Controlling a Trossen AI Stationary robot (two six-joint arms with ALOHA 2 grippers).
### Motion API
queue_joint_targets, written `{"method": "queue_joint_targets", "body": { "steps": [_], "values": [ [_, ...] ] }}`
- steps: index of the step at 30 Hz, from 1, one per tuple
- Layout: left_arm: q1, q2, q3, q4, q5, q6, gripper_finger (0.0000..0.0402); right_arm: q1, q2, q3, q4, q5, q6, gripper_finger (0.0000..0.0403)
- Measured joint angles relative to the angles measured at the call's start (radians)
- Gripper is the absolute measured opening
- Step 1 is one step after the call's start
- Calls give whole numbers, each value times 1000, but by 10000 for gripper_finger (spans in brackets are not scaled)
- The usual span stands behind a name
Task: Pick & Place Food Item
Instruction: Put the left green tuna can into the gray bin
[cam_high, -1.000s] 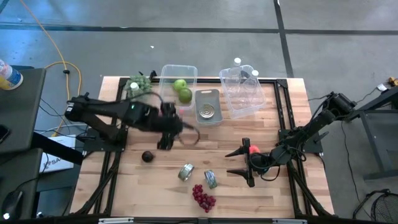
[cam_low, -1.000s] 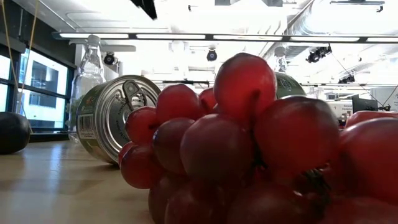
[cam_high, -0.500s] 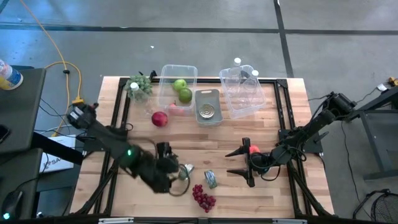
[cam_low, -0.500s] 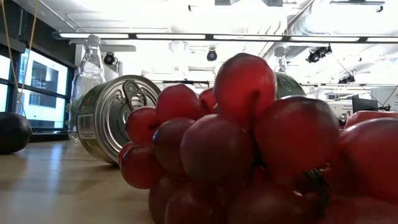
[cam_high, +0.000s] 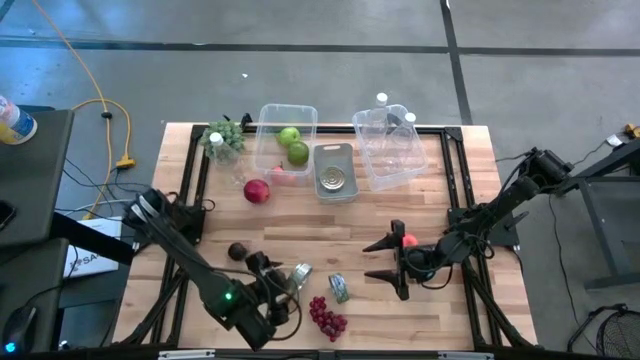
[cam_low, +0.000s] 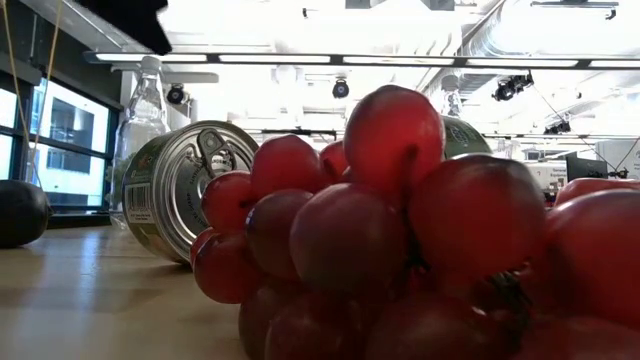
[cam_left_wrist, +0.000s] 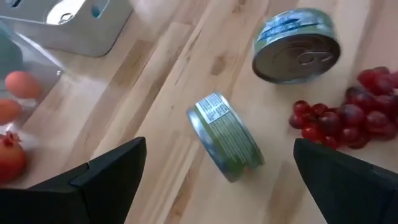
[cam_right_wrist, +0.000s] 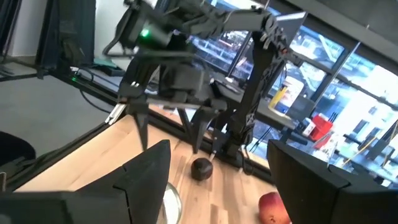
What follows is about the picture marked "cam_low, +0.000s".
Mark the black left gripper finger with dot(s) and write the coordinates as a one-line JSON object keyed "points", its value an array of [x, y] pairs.
{"points": [[140, 22]]}

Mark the silver pull-tab tin can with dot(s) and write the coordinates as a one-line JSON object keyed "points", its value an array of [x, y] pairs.
{"points": [[180, 200]]}

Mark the dark avocado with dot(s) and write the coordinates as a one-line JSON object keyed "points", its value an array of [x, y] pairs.
{"points": [[20, 215]]}

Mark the red grape bunch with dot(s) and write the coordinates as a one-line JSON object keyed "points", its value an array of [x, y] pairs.
{"points": [[390, 235]]}

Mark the dark green label can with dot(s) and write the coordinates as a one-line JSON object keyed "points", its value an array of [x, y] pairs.
{"points": [[462, 137]]}

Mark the black overhead rig crossbar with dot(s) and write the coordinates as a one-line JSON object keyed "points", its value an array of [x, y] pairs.
{"points": [[337, 59]]}

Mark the black track light cluster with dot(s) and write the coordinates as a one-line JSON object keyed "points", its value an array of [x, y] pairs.
{"points": [[510, 87], [557, 128]]}

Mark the black computer monitor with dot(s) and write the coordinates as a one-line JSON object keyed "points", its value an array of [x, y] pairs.
{"points": [[585, 167]]}

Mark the black round overhead camera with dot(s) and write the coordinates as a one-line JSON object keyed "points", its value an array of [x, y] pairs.
{"points": [[340, 89], [175, 94]]}

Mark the dark window frame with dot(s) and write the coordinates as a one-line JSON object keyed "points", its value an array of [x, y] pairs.
{"points": [[24, 125]]}

